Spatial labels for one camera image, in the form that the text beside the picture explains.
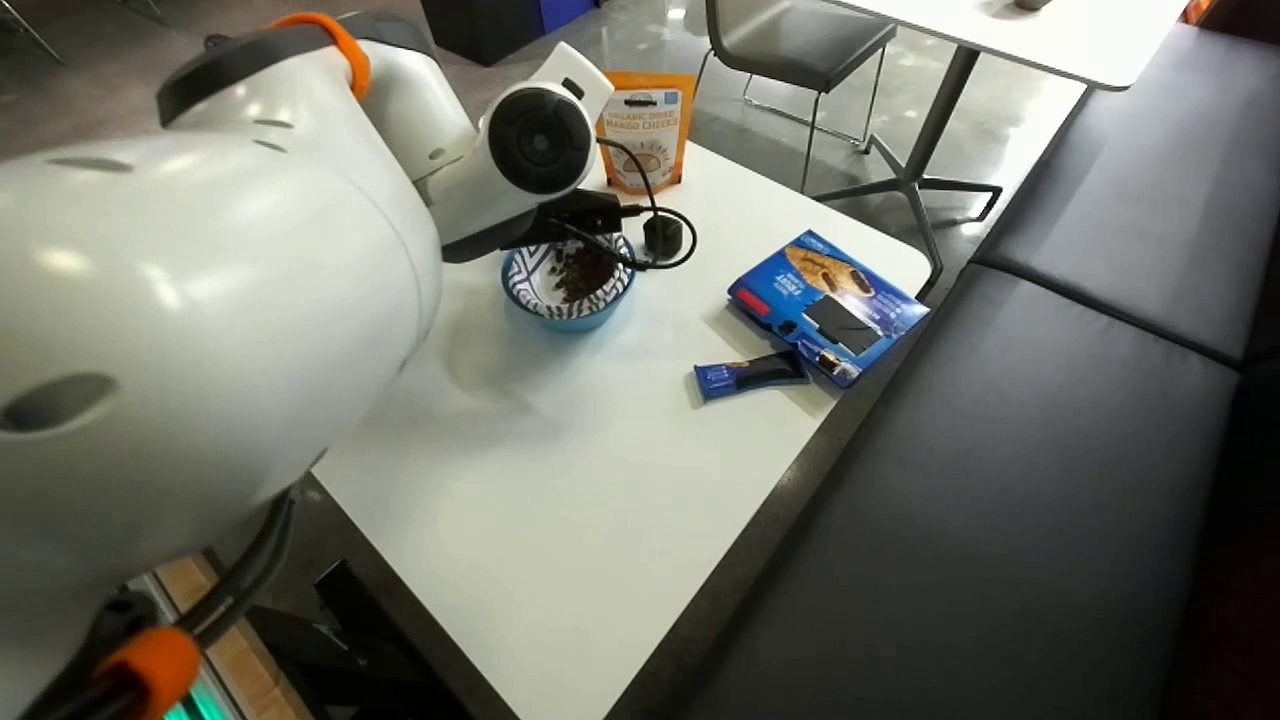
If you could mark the orange snack pouch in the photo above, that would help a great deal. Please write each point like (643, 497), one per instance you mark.
(658, 127)

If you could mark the brown food pieces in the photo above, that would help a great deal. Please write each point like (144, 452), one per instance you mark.
(584, 269)

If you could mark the grey chair with metal legs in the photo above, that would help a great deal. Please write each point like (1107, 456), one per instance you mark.
(792, 42)

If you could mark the white table with black leg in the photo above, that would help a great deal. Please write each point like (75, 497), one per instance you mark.
(1053, 38)

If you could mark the large black bench cushion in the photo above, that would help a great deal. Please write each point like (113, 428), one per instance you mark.
(987, 521)

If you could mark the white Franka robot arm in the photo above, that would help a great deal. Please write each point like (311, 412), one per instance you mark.
(203, 307)

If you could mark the blue patterned bowl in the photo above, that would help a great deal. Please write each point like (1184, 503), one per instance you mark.
(567, 307)

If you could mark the dark cabinet with blue panel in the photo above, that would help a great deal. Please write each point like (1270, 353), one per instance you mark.
(502, 27)

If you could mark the wooden frame board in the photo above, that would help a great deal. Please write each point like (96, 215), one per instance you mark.
(247, 655)

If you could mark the blue cookie box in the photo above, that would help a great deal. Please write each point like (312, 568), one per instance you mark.
(827, 307)

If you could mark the green lit metal frame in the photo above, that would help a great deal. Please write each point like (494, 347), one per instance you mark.
(194, 703)

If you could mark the small black round cap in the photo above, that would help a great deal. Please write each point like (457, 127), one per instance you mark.
(662, 236)

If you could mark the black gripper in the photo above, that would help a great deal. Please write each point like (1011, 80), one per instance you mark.
(561, 216)

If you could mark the blue snack bar wrapper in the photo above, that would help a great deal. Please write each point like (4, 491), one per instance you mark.
(745, 376)

